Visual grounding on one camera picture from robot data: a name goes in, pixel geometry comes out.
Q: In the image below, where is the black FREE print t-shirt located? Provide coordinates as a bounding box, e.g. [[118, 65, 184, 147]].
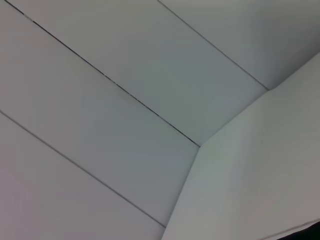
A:
[[279, 221, 320, 240]]

